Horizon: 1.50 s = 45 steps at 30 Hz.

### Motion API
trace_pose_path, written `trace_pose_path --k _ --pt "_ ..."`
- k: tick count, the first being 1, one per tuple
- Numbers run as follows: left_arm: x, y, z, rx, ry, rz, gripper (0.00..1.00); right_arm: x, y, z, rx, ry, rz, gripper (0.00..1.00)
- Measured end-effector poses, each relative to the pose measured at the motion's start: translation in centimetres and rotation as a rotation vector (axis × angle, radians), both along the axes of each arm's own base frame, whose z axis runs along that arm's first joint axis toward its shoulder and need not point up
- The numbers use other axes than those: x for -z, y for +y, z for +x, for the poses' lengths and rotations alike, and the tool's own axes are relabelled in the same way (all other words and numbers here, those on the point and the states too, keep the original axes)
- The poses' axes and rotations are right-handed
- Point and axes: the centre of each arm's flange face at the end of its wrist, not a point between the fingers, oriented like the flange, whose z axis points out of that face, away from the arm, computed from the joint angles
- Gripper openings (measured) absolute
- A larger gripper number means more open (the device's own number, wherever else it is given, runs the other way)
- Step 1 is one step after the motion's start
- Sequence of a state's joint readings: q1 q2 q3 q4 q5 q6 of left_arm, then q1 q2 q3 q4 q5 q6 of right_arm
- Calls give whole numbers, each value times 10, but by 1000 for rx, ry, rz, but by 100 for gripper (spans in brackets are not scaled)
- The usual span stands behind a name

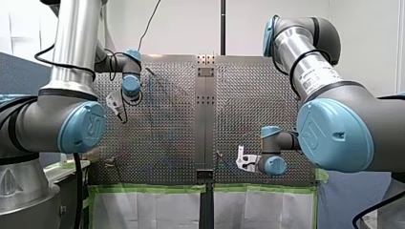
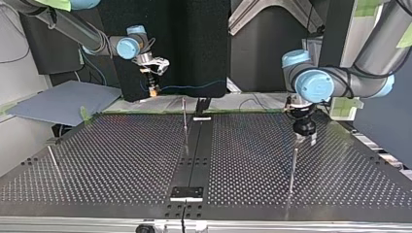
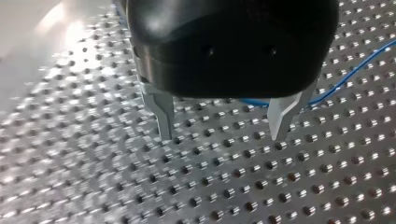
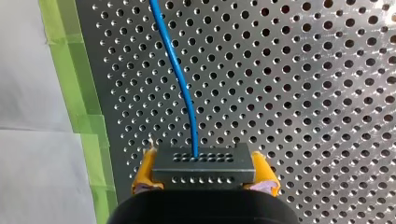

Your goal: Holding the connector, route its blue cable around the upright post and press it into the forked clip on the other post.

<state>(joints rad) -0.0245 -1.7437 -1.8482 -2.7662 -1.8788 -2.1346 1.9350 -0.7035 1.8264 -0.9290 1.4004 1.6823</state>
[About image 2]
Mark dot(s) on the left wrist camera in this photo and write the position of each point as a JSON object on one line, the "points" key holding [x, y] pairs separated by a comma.
{"points": [[287, 106]]}

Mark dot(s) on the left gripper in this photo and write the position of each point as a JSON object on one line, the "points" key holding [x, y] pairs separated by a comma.
{"points": [[304, 124]]}

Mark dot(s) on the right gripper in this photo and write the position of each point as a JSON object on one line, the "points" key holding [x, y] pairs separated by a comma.
{"points": [[152, 80]]}

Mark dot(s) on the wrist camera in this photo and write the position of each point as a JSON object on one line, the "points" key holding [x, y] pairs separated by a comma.
{"points": [[159, 64], [287, 106]]}

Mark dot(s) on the grey board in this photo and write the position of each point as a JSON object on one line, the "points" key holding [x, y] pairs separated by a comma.
{"points": [[64, 102]]}

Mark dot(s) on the connector holder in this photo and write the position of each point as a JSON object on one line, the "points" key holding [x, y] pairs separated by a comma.
{"points": [[202, 106]]}

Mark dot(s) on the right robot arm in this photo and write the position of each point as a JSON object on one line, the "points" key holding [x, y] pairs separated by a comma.
{"points": [[74, 29]]}

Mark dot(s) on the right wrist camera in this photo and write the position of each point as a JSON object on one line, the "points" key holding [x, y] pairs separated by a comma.
{"points": [[159, 64]]}

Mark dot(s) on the black panel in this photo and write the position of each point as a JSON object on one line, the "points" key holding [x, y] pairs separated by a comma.
{"points": [[194, 42]]}

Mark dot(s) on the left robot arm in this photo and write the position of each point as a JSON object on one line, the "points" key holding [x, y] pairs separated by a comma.
{"points": [[372, 55]]}

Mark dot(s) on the metal post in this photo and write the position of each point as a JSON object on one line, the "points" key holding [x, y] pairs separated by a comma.
{"points": [[184, 113], [52, 156], [293, 168]]}

